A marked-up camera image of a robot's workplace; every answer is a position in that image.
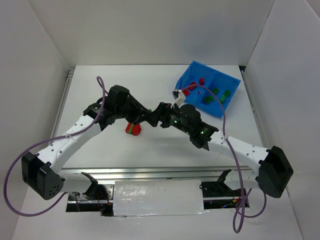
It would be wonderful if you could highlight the green lego brick in bin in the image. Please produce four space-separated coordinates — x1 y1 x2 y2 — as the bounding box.
220 95 227 104

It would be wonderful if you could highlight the red rounded lego piece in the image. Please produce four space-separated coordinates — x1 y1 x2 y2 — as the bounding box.
131 124 142 136

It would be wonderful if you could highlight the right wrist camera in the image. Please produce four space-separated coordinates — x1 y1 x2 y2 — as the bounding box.
171 89 186 109

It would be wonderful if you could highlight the green lego brick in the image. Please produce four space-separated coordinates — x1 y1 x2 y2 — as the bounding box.
220 95 227 104
224 90 231 97

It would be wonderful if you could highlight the aluminium table edge rail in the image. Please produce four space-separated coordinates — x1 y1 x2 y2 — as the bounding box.
57 166 256 180

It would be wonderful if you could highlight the blue plastic sorting bin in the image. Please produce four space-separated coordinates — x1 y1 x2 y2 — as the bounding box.
175 61 241 118

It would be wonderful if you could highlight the red arch lego piece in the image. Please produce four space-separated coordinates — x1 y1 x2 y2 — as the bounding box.
183 89 190 96

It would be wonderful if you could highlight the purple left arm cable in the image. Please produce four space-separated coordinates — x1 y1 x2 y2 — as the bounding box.
4 76 109 216

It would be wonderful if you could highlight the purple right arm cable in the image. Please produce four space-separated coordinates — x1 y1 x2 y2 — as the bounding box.
178 83 267 234

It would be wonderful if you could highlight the green lego plate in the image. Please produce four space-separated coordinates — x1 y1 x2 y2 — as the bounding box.
128 124 134 135

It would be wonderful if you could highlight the green square lego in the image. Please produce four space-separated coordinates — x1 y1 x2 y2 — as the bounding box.
212 87 219 95

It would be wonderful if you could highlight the red long lego brick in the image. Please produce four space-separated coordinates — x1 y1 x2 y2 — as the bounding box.
125 123 132 134

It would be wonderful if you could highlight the red lego piece in bin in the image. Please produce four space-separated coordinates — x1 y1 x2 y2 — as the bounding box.
188 82 197 91

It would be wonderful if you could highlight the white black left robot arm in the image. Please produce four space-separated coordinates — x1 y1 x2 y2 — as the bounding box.
21 85 150 200

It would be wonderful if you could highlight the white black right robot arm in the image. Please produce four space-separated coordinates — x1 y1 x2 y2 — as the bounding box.
146 102 294 198

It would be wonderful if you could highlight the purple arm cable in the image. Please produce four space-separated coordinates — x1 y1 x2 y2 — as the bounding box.
178 83 267 234
4 76 109 216

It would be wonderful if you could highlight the white taped cover plate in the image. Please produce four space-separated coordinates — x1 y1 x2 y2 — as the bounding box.
113 179 205 217

